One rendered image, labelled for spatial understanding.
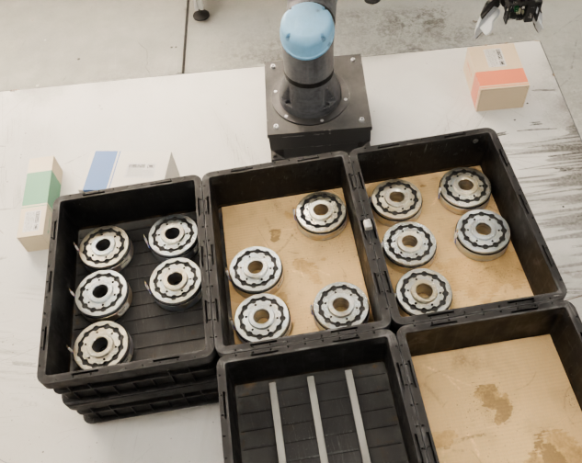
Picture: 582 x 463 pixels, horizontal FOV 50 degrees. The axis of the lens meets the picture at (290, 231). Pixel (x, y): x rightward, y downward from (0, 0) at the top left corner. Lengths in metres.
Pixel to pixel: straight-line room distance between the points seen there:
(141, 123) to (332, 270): 0.76
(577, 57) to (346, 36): 1.00
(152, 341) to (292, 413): 0.30
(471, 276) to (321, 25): 0.61
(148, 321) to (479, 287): 0.63
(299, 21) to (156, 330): 0.71
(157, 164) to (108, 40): 1.80
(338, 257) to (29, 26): 2.57
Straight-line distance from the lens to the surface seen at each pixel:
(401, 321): 1.08
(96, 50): 3.23
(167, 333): 1.22
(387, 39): 3.01
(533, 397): 1.17
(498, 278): 1.26
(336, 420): 1.12
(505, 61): 1.75
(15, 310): 1.53
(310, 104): 1.50
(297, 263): 1.25
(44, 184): 1.63
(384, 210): 1.28
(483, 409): 1.14
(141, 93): 1.84
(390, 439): 1.11
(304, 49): 1.40
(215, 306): 1.11
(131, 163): 1.54
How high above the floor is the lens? 1.89
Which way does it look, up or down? 55 degrees down
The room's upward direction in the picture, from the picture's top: 8 degrees counter-clockwise
